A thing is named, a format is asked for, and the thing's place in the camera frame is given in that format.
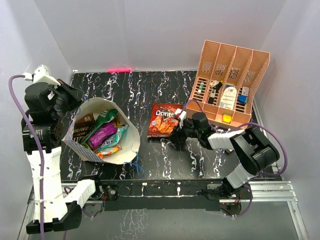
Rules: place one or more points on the black clip tool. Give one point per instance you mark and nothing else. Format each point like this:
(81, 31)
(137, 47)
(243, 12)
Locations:
(214, 90)

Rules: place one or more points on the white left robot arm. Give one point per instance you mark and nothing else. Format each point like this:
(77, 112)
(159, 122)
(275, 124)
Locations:
(42, 138)

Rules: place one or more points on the orange candy packet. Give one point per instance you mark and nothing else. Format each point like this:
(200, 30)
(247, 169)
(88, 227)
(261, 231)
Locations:
(109, 151)

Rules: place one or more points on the pink tape strip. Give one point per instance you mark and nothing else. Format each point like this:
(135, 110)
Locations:
(119, 70)

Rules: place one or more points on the white labelled card pack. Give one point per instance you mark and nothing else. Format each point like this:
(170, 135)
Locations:
(228, 98)

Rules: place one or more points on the brown chocolate snack bag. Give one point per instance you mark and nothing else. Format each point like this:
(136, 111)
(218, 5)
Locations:
(82, 127)

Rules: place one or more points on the white green tube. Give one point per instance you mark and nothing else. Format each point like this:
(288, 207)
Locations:
(199, 91)

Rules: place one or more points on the yellow sticky note block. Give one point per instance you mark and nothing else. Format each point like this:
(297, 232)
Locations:
(227, 118)

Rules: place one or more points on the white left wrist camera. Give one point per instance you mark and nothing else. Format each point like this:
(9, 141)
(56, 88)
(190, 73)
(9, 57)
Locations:
(41, 74)

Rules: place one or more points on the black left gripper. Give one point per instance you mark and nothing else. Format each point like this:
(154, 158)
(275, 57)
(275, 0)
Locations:
(76, 96)

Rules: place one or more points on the aluminium base frame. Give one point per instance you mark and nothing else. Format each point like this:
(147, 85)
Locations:
(160, 193)

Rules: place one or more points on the blue checkered paper bag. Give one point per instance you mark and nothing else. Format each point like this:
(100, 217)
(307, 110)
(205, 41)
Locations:
(130, 141)

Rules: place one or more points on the purple snack packet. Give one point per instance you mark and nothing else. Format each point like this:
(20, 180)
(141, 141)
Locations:
(103, 132)

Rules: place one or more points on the teal Fox's candy bag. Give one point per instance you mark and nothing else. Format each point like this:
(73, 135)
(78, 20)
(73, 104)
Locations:
(113, 139)

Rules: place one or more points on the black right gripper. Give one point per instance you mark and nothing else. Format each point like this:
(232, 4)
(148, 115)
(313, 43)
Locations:
(176, 134)

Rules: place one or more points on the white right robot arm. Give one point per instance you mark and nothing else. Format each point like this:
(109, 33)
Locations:
(253, 149)

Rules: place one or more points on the green snack bag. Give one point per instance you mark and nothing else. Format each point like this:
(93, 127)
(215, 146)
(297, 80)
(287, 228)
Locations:
(104, 117)

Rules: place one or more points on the red Doritos chip bag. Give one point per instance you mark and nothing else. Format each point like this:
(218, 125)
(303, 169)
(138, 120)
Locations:
(162, 121)

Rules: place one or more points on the pink desk organizer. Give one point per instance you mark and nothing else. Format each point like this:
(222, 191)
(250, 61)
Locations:
(234, 66)

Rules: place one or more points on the blue small box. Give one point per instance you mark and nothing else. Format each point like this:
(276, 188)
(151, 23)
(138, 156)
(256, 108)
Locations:
(242, 99)

